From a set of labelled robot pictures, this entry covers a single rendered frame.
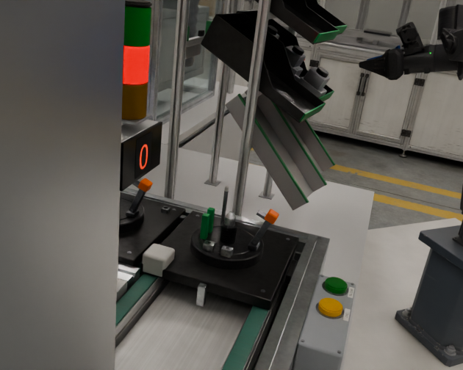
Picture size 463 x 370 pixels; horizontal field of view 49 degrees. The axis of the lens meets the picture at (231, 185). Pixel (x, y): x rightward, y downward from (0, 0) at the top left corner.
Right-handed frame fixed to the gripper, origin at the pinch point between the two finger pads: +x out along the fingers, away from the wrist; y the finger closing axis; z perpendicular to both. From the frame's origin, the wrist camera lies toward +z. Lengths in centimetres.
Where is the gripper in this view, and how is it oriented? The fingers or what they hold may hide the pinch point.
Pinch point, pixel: (378, 62)
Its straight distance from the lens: 123.4
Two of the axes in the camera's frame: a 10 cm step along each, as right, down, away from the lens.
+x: -8.7, -0.5, 4.8
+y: -4.7, 3.1, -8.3
